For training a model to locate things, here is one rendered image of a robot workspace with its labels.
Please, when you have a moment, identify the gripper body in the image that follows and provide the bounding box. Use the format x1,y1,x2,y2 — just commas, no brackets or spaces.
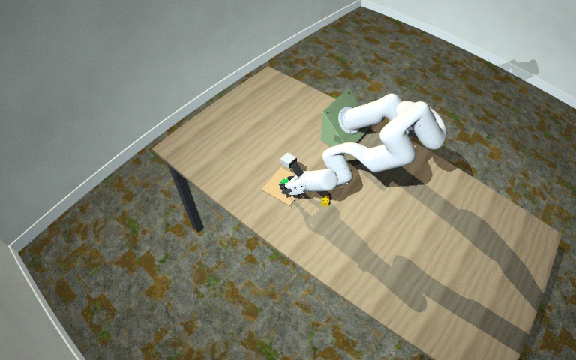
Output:
285,171,310,195

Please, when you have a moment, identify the tan flat mat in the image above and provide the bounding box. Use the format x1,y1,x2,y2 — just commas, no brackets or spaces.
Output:
262,167,298,206

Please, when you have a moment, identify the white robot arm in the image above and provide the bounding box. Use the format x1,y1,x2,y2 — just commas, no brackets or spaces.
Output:
280,94,447,192

